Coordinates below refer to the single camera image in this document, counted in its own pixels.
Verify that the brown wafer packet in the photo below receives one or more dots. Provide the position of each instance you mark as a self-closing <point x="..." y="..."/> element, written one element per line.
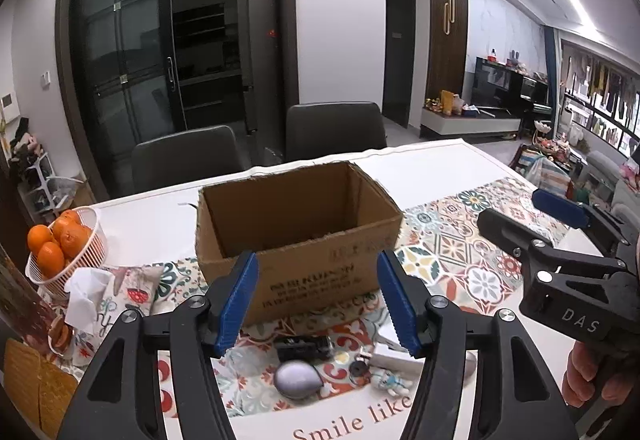
<point x="35" y="385"/>

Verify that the white wall control panel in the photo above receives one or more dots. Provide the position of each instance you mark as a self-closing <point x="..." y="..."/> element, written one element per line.
<point x="7" y="99"/>

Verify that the black clip device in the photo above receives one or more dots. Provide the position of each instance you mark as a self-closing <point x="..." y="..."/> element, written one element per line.
<point x="300" y="347"/>

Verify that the black television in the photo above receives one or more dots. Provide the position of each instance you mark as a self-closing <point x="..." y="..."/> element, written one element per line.
<point x="495" y="80"/>

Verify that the white tissue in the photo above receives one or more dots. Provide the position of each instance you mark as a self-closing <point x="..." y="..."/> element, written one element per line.
<point x="85" y="295"/>

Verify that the person's right hand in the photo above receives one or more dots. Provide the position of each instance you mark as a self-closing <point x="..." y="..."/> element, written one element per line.
<point x="582" y="375"/>

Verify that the striped colourful cloth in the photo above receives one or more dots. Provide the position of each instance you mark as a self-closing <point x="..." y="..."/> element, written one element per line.
<point x="547" y="175"/>

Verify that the grey sofa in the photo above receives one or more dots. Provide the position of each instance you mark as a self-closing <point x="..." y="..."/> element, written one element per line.
<point x="607" y="175"/>

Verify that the dark glass sliding door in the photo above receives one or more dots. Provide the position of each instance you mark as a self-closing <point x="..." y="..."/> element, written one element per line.
<point x="120" y="70"/>

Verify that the stuffed toys pile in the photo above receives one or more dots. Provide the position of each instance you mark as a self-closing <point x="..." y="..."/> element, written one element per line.
<point x="27" y="145"/>

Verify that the grey oval object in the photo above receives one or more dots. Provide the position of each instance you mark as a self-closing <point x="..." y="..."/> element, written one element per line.
<point x="295" y="380"/>

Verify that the colourful patterned table mat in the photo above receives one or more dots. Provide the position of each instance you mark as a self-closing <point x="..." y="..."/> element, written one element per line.
<point x="450" y="240"/>

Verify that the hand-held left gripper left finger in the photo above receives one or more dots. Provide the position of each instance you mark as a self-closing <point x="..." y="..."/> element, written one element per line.
<point x="240" y="305"/>

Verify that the row of hanging clothes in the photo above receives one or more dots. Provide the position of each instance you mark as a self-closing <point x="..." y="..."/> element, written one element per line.
<point x="605" y="90"/>

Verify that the silver rounded object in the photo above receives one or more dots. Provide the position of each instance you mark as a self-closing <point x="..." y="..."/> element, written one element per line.
<point x="471" y="365"/>

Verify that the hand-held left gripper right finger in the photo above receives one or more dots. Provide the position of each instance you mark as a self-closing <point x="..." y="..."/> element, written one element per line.
<point x="400" y="305"/>

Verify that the small black round cap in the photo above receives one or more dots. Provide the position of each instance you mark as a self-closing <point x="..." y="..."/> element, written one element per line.
<point x="359" y="368"/>

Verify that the floral fabric tissue cover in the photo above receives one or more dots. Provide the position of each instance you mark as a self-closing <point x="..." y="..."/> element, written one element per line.
<point x="135" y="290"/>

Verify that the brown cardboard box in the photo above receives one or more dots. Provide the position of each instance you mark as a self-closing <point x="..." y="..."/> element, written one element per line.
<point x="300" y="280"/>

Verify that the small white box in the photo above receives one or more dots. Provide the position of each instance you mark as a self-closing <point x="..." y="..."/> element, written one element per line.
<point x="387" y="357"/>

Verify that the white television cabinet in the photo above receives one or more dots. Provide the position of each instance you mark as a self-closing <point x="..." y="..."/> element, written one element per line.
<point x="465" y="123"/>

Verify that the white storage rack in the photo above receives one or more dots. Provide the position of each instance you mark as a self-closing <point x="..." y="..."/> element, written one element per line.
<point x="50" y="185"/>

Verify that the dark grey dining chair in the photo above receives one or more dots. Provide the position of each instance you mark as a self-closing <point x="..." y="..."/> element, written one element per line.
<point x="335" y="130"/>
<point x="190" y="160"/>

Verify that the orange fruit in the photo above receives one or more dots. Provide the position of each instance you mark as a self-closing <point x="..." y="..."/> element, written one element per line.
<point x="75" y="240"/>
<point x="40" y="238"/>
<point x="66" y="224"/>
<point x="51" y="260"/>

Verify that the dark wooden slatted door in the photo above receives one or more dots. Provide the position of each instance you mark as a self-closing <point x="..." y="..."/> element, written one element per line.
<point x="447" y="60"/>

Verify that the small white astronaut figurine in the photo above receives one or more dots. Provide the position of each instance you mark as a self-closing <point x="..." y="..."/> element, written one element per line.
<point x="387" y="379"/>

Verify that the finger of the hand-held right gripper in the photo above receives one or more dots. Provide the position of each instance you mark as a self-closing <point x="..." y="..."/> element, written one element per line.
<point x="505" y="230"/>
<point x="555" y="207"/>

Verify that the white plastic basket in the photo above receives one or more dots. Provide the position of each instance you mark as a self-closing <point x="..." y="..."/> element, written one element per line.
<point x="85" y="265"/>

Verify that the yellow paper bag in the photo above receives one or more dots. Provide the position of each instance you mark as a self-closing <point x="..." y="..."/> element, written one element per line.
<point x="449" y="103"/>

